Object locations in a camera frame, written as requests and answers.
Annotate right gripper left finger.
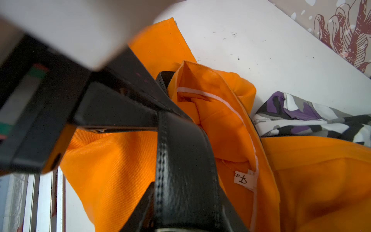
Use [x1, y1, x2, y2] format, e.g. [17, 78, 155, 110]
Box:
[1, 35, 91, 174]

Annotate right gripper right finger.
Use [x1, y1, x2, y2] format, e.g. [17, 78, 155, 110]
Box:
[72, 48, 190, 133]

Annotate black leather belt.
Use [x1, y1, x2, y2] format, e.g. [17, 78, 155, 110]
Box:
[122, 74, 248, 232]

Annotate orange trousers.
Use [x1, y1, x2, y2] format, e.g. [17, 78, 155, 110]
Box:
[60, 18, 371, 232]

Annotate purple camouflage trousers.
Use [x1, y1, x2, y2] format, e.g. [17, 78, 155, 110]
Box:
[252, 91, 371, 147]

